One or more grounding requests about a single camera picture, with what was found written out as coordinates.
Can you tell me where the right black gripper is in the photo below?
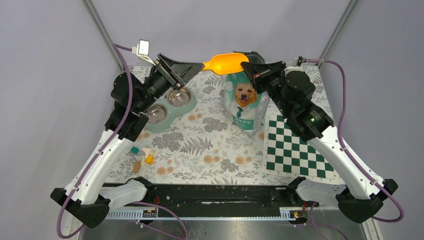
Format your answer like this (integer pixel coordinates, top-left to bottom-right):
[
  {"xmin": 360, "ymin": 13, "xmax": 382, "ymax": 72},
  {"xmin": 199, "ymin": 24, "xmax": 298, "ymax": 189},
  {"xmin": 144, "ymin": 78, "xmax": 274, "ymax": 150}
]
[{"xmin": 241, "ymin": 60, "xmax": 292, "ymax": 116}]

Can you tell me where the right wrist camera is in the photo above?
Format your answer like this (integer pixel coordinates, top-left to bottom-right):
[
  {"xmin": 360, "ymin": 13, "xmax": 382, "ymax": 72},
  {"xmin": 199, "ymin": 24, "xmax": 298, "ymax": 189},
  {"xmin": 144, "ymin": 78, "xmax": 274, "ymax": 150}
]
[{"xmin": 292, "ymin": 55, "xmax": 308, "ymax": 67}]

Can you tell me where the green white chessboard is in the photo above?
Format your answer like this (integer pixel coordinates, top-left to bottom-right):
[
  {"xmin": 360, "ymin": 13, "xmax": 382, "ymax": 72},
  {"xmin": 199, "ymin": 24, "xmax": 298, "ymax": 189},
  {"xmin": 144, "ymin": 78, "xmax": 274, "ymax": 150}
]
[{"xmin": 261, "ymin": 114, "xmax": 341, "ymax": 185}]

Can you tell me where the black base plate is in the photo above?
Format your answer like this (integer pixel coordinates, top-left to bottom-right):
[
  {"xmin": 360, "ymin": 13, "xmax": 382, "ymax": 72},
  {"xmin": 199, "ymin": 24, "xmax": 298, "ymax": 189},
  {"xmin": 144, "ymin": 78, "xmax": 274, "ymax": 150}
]
[{"xmin": 102, "ymin": 176, "xmax": 320, "ymax": 218}]

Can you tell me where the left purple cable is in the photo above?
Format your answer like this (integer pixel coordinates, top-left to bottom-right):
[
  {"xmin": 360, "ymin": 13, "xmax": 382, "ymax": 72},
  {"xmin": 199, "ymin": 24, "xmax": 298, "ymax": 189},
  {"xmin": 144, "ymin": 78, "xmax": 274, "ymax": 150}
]
[{"xmin": 56, "ymin": 43, "xmax": 189, "ymax": 240}]

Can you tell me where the yellow toy block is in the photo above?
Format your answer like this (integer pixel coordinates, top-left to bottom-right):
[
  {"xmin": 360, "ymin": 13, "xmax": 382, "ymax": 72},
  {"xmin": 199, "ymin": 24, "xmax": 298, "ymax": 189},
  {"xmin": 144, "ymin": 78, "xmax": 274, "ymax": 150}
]
[{"xmin": 145, "ymin": 155, "xmax": 154, "ymax": 165}]

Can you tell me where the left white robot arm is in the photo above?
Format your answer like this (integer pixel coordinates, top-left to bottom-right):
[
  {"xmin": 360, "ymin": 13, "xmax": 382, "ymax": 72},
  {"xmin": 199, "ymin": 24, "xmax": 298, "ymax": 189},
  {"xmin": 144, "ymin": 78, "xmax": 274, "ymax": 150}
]
[{"xmin": 50, "ymin": 54, "xmax": 208, "ymax": 229}]

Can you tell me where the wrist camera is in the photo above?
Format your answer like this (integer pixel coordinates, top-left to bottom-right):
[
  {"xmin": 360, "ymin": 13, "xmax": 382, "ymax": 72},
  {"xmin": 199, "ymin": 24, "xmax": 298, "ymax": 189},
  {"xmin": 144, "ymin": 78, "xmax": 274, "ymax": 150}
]
[
  {"xmin": 131, "ymin": 39, "xmax": 156, "ymax": 66},
  {"xmin": 292, "ymin": 55, "xmax": 308, "ymax": 67}
]

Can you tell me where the teal toy block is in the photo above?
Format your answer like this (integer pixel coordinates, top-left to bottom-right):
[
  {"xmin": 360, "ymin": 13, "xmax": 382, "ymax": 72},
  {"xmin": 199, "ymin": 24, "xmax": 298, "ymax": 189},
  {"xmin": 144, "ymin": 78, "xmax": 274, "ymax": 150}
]
[{"xmin": 130, "ymin": 146, "xmax": 140, "ymax": 155}]

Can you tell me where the floral tablecloth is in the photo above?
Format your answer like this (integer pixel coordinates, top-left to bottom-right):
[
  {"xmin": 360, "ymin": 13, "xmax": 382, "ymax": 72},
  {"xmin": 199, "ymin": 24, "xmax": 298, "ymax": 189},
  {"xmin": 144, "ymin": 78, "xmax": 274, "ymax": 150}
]
[{"xmin": 104, "ymin": 64, "xmax": 355, "ymax": 187}]

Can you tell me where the green double pet bowl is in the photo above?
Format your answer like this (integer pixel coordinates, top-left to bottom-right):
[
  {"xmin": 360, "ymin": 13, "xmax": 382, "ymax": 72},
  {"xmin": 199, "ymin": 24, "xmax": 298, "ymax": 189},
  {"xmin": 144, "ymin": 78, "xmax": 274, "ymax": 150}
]
[{"xmin": 145, "ymin": 87, "xmax": 197, "ymax": 133}]

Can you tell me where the brown wooden block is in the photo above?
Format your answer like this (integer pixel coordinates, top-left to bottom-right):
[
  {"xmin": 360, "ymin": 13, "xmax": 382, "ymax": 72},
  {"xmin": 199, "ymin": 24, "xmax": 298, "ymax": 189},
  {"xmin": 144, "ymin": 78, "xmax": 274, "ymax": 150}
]
[{"xmin": 132, "ymin": 161, "xmax": 142, "ymax": 173}]

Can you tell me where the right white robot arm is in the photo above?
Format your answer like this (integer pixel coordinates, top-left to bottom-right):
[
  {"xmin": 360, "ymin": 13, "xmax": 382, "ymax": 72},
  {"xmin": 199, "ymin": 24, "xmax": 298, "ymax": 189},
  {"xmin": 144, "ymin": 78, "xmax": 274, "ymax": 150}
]
[{"xmin": 241, "ymin": 61, "xmax": 398, "ymax": 224}]

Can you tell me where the orange plastic scoop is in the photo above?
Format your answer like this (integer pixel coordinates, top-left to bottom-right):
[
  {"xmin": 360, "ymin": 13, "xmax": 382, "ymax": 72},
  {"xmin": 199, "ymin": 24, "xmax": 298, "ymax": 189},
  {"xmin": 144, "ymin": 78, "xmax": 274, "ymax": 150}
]
[{"xmin": 201, "ymin": 52, "xmax": 249, "ymax": 75}]

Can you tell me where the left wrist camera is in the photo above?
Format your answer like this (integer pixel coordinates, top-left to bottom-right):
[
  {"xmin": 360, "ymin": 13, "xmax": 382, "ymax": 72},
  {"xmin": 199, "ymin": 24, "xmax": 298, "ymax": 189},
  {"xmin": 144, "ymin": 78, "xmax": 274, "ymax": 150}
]
[{"xmin": 131, "ymin": 39, "xmax": 156, "ymax": 66}]

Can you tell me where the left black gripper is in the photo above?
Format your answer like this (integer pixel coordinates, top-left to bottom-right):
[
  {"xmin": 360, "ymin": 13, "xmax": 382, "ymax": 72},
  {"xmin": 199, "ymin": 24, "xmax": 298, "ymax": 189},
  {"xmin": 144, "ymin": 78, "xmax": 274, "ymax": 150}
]
[{"xmin": 136, "ymin": 53, "xmax": 205, "ymax": 112}]

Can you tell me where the green dog food bag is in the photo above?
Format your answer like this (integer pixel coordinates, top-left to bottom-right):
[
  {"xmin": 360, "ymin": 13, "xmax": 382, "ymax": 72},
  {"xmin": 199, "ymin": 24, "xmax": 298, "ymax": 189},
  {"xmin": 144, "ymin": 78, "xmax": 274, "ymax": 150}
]
[{"xmin": 221, "ymin": 71, "xmax": 270, "ymax": 136}]

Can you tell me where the white toy block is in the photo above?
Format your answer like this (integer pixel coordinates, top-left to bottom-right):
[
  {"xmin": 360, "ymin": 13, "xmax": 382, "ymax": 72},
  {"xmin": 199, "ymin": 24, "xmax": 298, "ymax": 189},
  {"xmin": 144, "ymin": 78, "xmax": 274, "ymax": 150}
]
[{"xmin": 141, "ymin": 147, "xmax": 152, "ymax": 159}]

